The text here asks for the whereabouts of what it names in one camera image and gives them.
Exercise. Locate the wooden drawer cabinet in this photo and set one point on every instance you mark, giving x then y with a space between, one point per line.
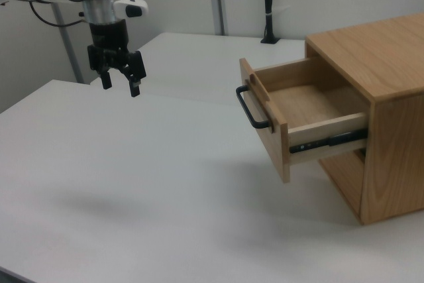
391 104

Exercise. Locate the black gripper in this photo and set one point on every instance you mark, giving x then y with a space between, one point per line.
108 36

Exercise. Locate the black pole with clamp base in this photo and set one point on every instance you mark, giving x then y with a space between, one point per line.
268 4

